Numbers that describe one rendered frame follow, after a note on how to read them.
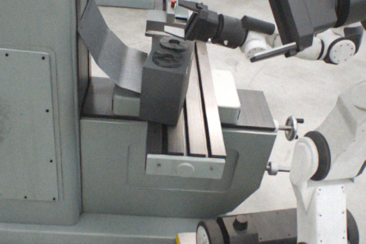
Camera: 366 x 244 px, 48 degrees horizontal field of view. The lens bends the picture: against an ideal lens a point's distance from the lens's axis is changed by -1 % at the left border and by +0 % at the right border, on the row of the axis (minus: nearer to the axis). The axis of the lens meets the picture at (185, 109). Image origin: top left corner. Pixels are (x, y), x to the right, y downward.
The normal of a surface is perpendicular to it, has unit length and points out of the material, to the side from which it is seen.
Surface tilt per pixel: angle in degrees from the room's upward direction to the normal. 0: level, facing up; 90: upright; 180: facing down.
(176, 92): 90
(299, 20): 50
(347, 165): 92
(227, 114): 90
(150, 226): 0
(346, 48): 89
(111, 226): 0
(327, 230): 54
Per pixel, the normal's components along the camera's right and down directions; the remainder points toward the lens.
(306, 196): 0.25, 0.51
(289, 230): 0.13, -0.81
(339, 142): -0.96, 0.04
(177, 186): 0.04, 0.58
